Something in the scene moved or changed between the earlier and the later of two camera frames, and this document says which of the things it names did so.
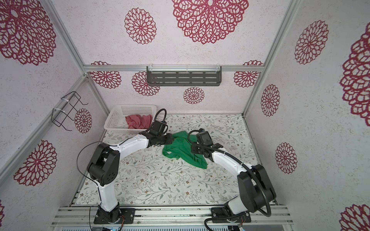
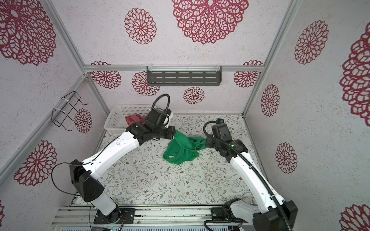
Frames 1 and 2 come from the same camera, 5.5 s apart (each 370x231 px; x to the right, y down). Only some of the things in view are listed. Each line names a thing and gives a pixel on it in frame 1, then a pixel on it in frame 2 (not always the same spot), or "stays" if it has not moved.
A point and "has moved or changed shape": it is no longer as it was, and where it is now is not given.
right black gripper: [193, 147] -> [209, 143]
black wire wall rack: [59, 116] stays
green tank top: [180, 147] has moved or changed shape
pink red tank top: [138, 121] stays
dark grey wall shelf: [184, 75] stays
